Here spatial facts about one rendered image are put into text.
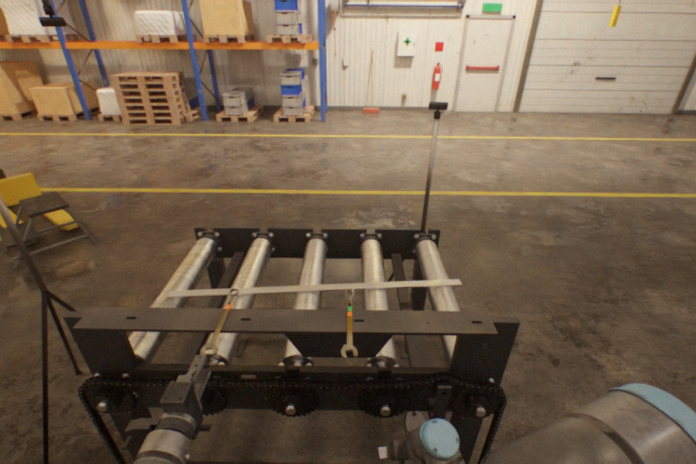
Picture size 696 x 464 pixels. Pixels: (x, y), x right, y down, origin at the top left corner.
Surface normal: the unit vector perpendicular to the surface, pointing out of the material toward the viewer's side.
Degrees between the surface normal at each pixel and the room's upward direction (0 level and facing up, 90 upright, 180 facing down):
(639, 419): 5
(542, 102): 90
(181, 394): 0
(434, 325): 0
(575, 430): 31
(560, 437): 35
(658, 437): 18
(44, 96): 90
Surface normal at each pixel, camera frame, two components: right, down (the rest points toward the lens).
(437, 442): 0.14, -0.67
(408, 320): 0.00, -0.87
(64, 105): -0.01, 0.49
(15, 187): 0.80, 0.30
